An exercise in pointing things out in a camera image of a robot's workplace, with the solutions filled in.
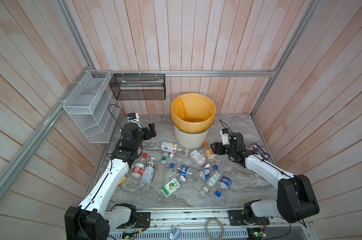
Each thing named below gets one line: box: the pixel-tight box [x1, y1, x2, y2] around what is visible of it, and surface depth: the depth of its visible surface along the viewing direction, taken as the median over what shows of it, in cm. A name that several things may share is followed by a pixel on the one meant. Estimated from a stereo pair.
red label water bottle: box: [130, 153, 148, 187], surface depth 87 cm
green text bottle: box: [199, 169, 222, 197], surface depth 83 cm
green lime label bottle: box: [160, 175, 186, 198], surface depth 83 cm
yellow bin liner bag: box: [170, 93, 216, 134], surface depth 93 cm
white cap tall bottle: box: [140, 156, 156, 191], surface depth 85 cm
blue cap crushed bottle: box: [194, 165, 219, 181], surface depth 88 cm
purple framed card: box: [248, 142, 271, 161], surface depth 99 cm
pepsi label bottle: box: [215, 176, 233, 198], surface depth 83 cm
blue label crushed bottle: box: [169, 163, 194, 177], surface depth 87 cm
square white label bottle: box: [190, 149, 206, 167], surface depth 94 cm
